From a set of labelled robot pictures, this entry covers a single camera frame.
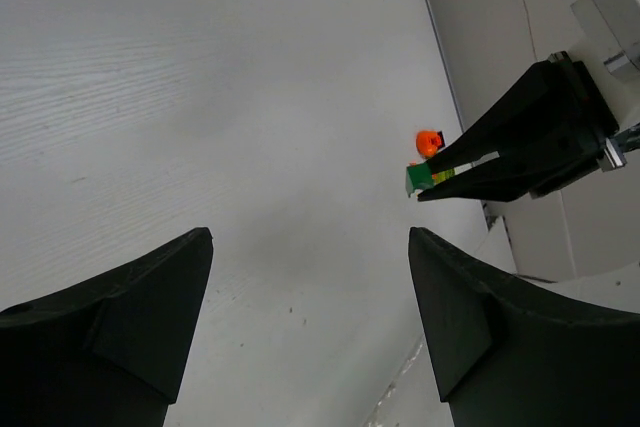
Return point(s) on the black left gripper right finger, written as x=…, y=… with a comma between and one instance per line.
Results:
x=506, y=352

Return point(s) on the orange round lego piece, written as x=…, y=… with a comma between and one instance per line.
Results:
x=428, y=143

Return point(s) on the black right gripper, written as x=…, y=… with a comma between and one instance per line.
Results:
x=582, y=142

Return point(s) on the dark green lego slope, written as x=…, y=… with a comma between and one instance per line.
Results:
x=418, y=178

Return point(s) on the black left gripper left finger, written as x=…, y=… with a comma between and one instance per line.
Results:
x=111, y=350

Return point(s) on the aluminium rail at table edge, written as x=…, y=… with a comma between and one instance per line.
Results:
x=441, y=50

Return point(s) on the lime green lego brick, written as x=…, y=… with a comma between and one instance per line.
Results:
x=443, y=176

